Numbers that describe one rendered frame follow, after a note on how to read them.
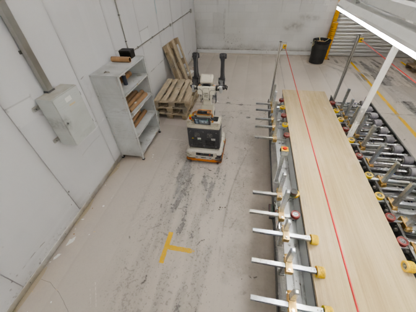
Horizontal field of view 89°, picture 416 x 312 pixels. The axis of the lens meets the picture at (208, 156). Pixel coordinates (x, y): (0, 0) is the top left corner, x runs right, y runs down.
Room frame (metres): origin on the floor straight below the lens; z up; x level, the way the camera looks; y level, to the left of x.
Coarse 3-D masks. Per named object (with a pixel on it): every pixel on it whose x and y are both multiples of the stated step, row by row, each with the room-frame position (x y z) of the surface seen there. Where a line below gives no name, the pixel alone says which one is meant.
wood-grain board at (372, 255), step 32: (288, 96) 3.37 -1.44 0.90; (320, 96) 3.32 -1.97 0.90; (288, 128) 2.42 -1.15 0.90; (320, 128) 2.39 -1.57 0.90; (320, 160) 1.75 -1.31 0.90; (352, 160) 1.73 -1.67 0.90; (320, 192) 1.30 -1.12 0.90; (352, 192) 1.29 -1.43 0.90; (320, 224) 0.95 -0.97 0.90; (352, 224) 0.94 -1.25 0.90; (384, 224) 0.93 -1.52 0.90; (320, 256) 0.68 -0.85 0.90; (352, 256) 0.67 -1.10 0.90; (384, 256) 0.66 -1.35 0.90; (320, 288) 0.46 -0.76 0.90; (384, 288) 0.44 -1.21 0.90
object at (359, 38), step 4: (360, 36) 3.39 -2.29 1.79; (356, 40) 3.40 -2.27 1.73; (360, 40) 3.37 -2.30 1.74; (356, 44) 3.40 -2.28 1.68; (352, 48) 3.42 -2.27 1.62; (352, 52) 3.39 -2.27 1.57; (352, 56) 3.39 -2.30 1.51; (348, 60) 3.42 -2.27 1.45; (348, 64) 3.40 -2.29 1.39; (344, 68) 3.43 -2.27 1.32; (344, 72) 3.39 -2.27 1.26; (344, 76) 3.39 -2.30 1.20; (340, 80) 3.39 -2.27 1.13; (340, 84) 3.39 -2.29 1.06; (336, 92) 3.39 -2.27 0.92; (336, 96) 3.39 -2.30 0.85
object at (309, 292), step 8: (288, 144) 2.25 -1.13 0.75; (288, 152) 2.13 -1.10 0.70; (288, 160) 2.03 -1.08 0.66; (296, 184) 1.50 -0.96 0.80; (296, 200) 1.34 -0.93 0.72; (296, 208) 1.27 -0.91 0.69; (304, 232) 0.93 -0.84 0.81; (304, 248) 0.81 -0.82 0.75; (304, 256) 0.76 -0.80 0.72; (304, 264) 0.70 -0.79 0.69; (304, 272) 0.65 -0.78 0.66; (304, 280) 0.59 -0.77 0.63; (312, 280) 0.54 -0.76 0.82; (312, 288) 0.49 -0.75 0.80; (312, 296) 0.45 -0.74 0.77; (312, 304) 0.40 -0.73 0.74
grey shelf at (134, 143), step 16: (112, 64) 3.36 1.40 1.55; (128, 64) 3.33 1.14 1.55; (144, 64) 3.75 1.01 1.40; (96, 80) 2.95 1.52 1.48; (112, 80) 2.90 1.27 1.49; (128, 80) 3.45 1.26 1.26; (144, 80) 3.76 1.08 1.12; (112, 96) 2.91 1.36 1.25; (112, 112) 2.94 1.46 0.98; (128, 112) 2.88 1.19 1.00; (112, 128) 2.96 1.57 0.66; (128, 128) 2.90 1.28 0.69; (144, 128) 3.18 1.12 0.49; (128, 144) 2.92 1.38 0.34; (144, 144) 3.16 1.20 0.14
